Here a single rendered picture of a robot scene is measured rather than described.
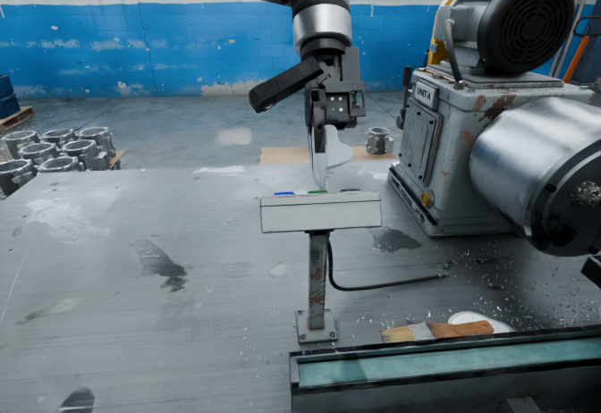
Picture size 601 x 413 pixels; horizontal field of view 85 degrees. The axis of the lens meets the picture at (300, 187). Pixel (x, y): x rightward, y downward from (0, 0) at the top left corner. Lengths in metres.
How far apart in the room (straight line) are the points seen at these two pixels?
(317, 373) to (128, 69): 5.93
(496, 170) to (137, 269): 0.76
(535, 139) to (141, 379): 0.74
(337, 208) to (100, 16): 5.89
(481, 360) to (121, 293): 0.65
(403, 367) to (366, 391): 0.06
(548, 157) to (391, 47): 5.53
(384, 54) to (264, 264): 5.49
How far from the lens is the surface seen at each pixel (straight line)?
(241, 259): 0.79
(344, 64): 0.53
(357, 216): 0.47
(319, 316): 0.62
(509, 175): 0.67
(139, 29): 6.02
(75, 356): 0.72
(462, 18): 0.93
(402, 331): 0.66
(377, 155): 3.01
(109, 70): 6.29
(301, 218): 0.45
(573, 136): 0.65
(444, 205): 0.85
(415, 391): 0.51
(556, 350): 0.59
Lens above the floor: 1.31
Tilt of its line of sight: 29 degrees down
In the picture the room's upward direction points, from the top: straight up
